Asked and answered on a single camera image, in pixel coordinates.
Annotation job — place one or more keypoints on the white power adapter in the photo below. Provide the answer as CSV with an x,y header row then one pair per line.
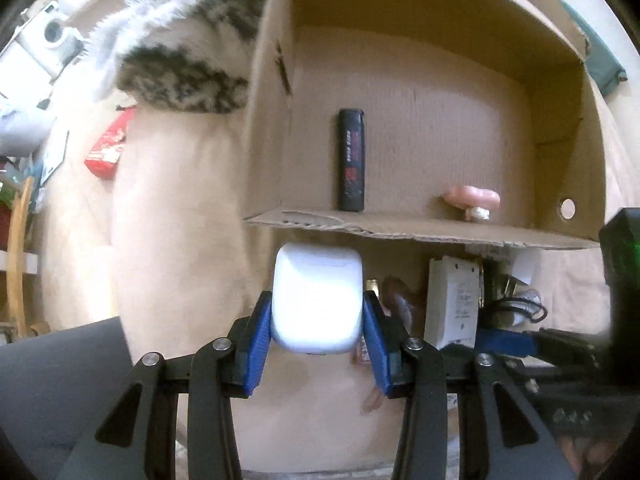
x,y
452,300

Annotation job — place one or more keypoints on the beige blanket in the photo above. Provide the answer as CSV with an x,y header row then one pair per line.
x,y
175,210

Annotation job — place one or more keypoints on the white earbuds case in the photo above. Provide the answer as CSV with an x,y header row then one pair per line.
x,y
315,300

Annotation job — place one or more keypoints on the black lighter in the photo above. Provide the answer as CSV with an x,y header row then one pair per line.
x,y
351,160

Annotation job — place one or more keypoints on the furry grey white cloth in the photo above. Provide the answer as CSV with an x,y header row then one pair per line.
x,y
175,75

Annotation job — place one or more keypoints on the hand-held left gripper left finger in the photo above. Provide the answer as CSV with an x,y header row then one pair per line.
x,y
257,345

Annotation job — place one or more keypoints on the white charger plug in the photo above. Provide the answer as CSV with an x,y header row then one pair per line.
x,y
522,267

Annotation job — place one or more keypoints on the cardboard box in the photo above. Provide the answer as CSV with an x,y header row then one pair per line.
x,y
425,110

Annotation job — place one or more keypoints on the pink mushroom toy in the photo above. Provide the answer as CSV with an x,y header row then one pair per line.
x,y
472,197

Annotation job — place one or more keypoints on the white appliance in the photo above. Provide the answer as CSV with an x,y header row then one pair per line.
x,y
57,30

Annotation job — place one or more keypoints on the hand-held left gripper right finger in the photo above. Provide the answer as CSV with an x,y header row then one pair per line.
x,y
377,345

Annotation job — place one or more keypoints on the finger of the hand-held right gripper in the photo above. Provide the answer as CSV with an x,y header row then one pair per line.
x,y
502,344

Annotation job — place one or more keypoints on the red packet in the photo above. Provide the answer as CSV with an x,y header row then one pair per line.
x,y
107,152

